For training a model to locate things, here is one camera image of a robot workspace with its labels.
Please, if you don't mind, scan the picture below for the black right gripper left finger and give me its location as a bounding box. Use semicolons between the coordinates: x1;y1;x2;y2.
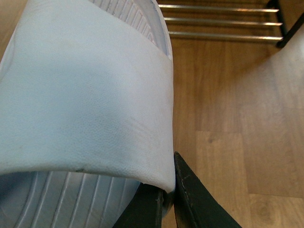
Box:
114;183;163;228

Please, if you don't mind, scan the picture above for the light blue slipper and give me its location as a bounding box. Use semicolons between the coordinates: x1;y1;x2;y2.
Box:
0;0;175;228

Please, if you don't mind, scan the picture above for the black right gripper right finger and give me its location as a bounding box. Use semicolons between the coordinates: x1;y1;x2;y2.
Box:
174;152;241;228

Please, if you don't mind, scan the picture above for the black metal shoe rack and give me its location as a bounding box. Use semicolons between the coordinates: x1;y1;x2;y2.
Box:
158;0;304;48

